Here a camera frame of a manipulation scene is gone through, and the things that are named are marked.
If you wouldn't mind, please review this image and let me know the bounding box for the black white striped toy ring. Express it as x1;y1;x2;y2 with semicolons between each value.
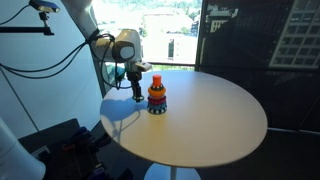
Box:
146;105;168;116

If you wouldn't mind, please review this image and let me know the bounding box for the black camera cable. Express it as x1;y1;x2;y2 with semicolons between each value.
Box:
0;4;32;27

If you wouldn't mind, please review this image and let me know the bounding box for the blue clamp with orange tip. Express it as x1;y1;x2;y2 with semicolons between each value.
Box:
61;126;92;153

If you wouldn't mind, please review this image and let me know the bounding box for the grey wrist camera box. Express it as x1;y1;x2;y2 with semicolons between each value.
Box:
134;61;153;73

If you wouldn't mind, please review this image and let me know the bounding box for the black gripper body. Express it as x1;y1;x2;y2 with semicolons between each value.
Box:
125;61;144;89

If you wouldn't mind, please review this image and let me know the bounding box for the orange peg ring holder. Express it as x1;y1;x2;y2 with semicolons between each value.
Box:
152;74;163;89

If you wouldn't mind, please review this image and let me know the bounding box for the black robot stand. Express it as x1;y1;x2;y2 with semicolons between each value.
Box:
17;118;134;180

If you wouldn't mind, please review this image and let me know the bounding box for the orange toy ring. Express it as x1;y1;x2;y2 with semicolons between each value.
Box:
147;84;167;99

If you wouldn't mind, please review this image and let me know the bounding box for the lime green toy ring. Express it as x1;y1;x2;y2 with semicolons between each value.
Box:
132;94;146;104

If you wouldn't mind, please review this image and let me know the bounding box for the grey window frame pillar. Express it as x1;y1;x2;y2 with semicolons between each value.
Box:
89;41;112;98

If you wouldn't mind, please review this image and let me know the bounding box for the grey blue stereo camera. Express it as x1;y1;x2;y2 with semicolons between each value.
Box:
28;0;61;14

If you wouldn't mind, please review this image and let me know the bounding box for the dark window frame post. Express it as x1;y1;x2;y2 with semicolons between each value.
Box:
194;0;208;72

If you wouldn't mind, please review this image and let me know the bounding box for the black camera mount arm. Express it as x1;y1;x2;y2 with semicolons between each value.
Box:
0;11;55;37

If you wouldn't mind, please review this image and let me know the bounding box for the red pink toy ring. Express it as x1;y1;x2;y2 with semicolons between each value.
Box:
147;95;168;106

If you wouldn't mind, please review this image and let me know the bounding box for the blue toy ring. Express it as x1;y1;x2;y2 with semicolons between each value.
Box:
147;101;168;112

